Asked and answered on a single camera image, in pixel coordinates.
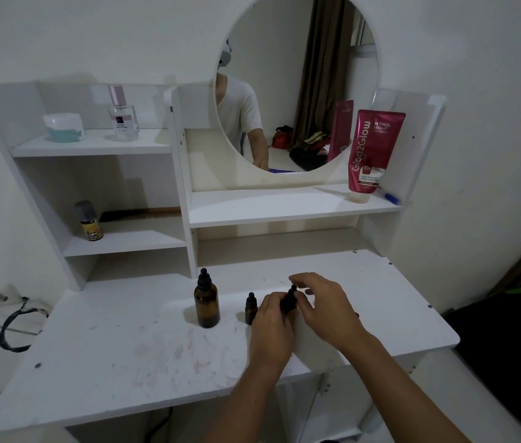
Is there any person's left hand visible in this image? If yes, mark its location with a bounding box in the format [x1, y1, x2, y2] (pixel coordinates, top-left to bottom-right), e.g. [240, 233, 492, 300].
[248, 292, 298, 368]

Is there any person's right hand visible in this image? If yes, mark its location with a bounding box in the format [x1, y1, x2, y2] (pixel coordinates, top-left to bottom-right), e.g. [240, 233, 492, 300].
[288, 272, 373, 354]

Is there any tiny dark dropper bottle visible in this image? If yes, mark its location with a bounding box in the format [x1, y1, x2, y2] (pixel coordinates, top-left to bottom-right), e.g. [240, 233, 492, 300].
[280, 284, 299, 315]

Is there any person's left forearm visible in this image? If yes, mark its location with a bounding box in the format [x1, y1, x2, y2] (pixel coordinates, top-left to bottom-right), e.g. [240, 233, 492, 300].
[201, 355, 299, 443]

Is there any person's right forearm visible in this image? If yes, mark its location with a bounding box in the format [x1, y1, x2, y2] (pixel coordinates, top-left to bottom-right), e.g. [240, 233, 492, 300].
[334, 331, 473, 443]

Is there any small dark dropper bottle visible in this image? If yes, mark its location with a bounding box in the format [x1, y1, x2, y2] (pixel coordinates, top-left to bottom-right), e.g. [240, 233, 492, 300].
[244, 292, 259, 326]

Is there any large amber dropper bottle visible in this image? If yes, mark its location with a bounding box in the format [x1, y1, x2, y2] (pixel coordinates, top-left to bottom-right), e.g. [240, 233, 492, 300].
[194, 268, 221, 329]

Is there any blue and white pen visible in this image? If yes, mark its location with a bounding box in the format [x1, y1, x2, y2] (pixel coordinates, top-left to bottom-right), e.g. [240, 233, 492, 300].
[377, 187, 402, 206]

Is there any white vanity table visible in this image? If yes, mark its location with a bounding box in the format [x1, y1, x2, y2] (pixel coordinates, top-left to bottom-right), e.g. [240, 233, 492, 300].
[0, 248, 461, 443]

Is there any brown comb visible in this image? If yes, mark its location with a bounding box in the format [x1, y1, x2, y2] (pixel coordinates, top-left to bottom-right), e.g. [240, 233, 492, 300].
[99, 206, 182, 223]

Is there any white shelf unit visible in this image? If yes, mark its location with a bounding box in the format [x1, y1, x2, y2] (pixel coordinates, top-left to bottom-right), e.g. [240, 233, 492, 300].
[0, 82, 448, 292]

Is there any pink lotion tube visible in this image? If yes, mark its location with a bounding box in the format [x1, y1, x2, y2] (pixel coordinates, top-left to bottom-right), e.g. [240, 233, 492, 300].
[347, 109, 407, 204]

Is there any small yellow-label bottle grey cap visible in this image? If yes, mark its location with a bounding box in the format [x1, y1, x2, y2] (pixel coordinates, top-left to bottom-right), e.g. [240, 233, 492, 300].
[74, 200, 104, 242]

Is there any black bag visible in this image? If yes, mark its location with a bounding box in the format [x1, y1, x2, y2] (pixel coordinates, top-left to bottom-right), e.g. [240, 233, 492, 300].
[443, 290, 521, 443]

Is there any clear perfume bottle pink cap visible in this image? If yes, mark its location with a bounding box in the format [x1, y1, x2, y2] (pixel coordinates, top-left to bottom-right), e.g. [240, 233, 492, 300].
[107, 85, 140, 142]

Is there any white jar with blue base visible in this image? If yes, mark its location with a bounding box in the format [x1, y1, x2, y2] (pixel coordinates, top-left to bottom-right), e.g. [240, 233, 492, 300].
[42, 113, 86, 143]

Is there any round wall mirror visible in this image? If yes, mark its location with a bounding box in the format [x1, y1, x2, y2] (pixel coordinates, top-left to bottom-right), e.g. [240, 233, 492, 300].
[214, 0, 379, 176]

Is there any black cable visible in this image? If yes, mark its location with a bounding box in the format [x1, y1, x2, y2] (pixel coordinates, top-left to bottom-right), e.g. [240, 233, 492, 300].
[0, 297, 51, 353]

